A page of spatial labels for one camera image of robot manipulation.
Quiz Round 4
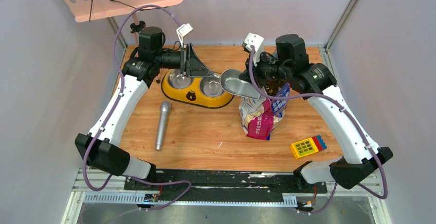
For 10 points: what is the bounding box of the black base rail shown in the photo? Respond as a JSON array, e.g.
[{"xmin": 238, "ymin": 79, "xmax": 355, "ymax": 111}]
[{"xmin": 124, "ymin": 169, "xmax": 327, "ymax": 196}]

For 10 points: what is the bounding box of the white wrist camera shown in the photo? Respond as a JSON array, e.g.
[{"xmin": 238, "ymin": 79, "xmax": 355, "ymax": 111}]
[
  {"xmin": 242, "ymin": 32, "xmax": 264, "ymax": 62},
  {"xmin": 176, "ymin": 23, "xmax": 193, "ymax": 48}
]

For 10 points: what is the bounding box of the silver toy microphone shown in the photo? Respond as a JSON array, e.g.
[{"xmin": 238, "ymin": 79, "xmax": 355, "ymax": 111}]
[{"xmin": 155, "ymin": 101, "xmax": 172, "ymax": 151}]

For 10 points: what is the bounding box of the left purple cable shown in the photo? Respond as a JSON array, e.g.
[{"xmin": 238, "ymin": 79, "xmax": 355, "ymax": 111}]
[{"xmin": 82, "ymin": 4, "xmax": 192, "ymax": 211}]

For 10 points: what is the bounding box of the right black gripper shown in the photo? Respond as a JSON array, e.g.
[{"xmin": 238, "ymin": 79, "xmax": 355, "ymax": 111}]
[{"xmin": 239, "ymin": 48, "xmax": 292, "ymax": 88}]

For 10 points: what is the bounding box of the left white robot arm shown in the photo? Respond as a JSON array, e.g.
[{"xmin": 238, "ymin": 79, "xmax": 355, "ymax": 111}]
[{"xmin": 75, "ymin": 27, "xmax": 214, "ymax": 190}]

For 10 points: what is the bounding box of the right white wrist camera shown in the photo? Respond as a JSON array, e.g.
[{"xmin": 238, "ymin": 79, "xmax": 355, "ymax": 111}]
[{"xmin": 242, "ymin": 32, "xmax": 264, "ymax": 62}]

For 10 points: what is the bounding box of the grey slotted cable duct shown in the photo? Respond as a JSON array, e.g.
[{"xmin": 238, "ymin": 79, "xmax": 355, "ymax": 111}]
[{"xmin": 83, "ymin": 189, "xmax": 298, "ymax": 207}]

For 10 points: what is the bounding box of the silver metal scoop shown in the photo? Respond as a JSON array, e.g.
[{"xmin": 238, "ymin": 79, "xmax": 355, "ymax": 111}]
[{"xmin": 220, "ymin": 69, "xmax": 261, "ymax": 99}]

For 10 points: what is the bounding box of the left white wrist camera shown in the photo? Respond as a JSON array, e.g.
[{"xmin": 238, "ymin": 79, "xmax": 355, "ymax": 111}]
[{"xmin": 176, "ymin": 23, "xmax": 193, "ymax": 48}]

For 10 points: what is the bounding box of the cat food bag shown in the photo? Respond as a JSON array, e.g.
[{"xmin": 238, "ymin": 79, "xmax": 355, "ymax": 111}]
[{"xmin": 239, "ymin": 96, "xmax": 288, "ymax": 140}]

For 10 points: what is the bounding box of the yellow double pet bowl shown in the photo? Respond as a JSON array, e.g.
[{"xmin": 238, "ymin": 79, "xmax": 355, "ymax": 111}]
[{"xmin": 161, "ymin": 69, "xmax": 234, "ymax": 109}]

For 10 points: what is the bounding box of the yellow toy block calculator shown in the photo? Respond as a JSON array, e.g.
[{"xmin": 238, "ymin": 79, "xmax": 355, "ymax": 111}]
[{"xmin": 289, "ymin": 135, "xmax": 327, "ymax": 160}]

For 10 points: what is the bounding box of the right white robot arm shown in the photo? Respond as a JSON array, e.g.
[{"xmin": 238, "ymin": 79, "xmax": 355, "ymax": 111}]
[{"xmin": 243, "ymin": 33, "xmax": 393, "ymax": 192}]

